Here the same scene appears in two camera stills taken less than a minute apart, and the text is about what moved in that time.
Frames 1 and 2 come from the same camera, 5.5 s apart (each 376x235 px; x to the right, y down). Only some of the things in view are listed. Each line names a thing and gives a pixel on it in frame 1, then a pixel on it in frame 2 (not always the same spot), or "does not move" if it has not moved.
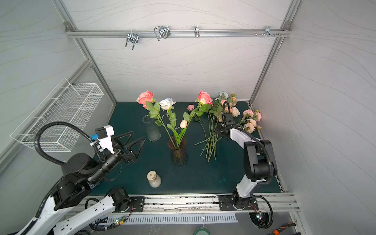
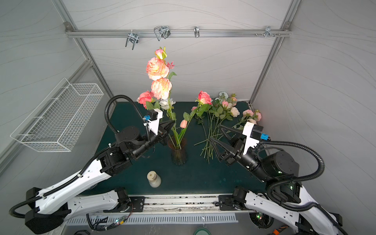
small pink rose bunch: x=218 y=117 does not move
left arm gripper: x=127 y=156 -> x=161 y=134
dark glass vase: x=178 y=149 does not move
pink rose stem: x=203 y=101 does not move
